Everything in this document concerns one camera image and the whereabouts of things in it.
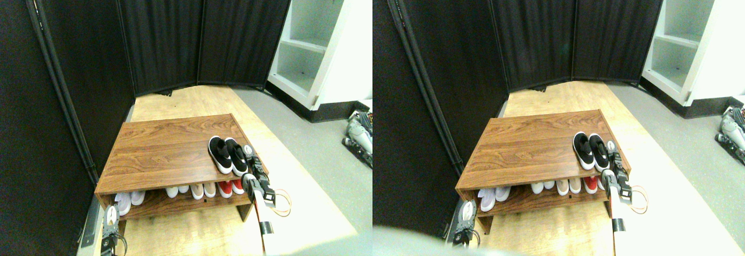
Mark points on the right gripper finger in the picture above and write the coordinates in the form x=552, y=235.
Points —
x=248, y=150
x=610, y=147

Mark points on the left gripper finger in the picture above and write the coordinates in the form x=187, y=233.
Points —
x=110, y=216
x=467, y=210

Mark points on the black shoe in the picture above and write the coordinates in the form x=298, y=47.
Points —
x=219, y=154
x=584, y=150
x=599, y=151
x=237, y=157

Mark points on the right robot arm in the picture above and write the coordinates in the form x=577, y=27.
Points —
x=265, y=215
x=618, y=215

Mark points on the white shoe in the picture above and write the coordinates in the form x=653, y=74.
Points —
x=549, y=184
x=138, y=197
x=536, y=187
x=487, y=199
x=123, y=203
x=183, y=189
x=503, y=194
x=171, y=191

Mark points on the beige shoe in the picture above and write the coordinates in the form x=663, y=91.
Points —
x=575, y=185
x=197, y=191
x=209, y=189
x=562, y=187

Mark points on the brown shoe rack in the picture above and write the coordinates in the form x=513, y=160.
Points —
x=169, y=145
x=524, y=145

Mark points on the white shelf unit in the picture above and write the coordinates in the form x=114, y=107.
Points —
x=722, y=41
x=352, y=46

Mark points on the black curtain stand pole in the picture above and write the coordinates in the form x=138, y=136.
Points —
x=415, y=52
x=52, y=52

